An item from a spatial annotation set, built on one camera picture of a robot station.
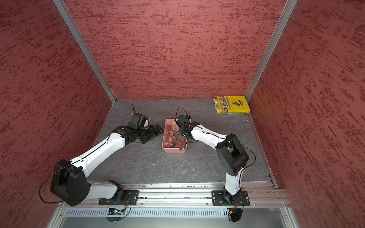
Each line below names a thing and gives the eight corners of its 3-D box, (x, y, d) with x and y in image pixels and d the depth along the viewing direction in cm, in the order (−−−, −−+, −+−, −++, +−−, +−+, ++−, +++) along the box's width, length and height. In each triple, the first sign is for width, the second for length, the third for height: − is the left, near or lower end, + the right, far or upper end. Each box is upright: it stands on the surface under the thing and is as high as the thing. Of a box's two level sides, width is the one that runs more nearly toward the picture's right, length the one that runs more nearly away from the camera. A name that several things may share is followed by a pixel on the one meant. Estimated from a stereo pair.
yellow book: (216, 114, 114) (216, 111, 111) (213, 98, 126) (213, 95, 123) (249, 114, 114) (251, 111, 111) (243, 98, 126) (245, 95, 123)
